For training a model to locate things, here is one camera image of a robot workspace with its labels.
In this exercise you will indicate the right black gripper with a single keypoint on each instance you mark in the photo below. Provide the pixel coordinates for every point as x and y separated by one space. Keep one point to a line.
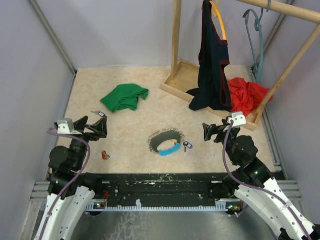
212 129

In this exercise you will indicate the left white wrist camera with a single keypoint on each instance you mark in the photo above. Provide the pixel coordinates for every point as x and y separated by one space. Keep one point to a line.
66 127

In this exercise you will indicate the dark navy garment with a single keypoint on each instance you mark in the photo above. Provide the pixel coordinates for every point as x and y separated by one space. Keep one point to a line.
213 89

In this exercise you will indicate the grey-blue hanger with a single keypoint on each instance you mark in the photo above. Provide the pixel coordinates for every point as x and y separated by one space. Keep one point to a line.
257 67

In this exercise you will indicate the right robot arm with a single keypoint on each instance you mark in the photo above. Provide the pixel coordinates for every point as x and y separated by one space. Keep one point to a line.
250 180

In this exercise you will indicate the blue key tag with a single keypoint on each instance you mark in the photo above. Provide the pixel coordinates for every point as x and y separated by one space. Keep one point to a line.
187 145

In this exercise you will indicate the red cloth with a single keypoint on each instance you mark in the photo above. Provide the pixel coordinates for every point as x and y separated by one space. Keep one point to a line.
245 96

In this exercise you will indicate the red key tag with key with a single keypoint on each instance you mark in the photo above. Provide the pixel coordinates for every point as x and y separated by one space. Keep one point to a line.
104 155

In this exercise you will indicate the aluminium rail frame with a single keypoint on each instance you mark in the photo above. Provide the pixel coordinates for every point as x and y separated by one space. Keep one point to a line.
159 197

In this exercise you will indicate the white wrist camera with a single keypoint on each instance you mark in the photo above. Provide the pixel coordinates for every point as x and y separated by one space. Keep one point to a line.
66 127
236 119

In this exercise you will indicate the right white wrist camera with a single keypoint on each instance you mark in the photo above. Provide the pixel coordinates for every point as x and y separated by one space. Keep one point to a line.
236 119

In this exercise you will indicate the yellow hanger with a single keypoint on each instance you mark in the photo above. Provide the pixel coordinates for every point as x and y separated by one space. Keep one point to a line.
217 14

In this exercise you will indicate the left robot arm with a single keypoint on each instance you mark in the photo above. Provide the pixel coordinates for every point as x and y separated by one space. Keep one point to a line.
62 215

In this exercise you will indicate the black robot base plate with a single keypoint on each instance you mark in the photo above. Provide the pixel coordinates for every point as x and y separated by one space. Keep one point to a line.
220 185

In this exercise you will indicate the yellow key tag with key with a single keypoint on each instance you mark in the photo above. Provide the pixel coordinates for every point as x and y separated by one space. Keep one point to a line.
175 142

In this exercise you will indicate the green cloth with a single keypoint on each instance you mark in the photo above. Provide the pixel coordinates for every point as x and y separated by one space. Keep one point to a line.
125 96

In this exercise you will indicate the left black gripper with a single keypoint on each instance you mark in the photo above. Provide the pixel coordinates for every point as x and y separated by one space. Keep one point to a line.
99 128

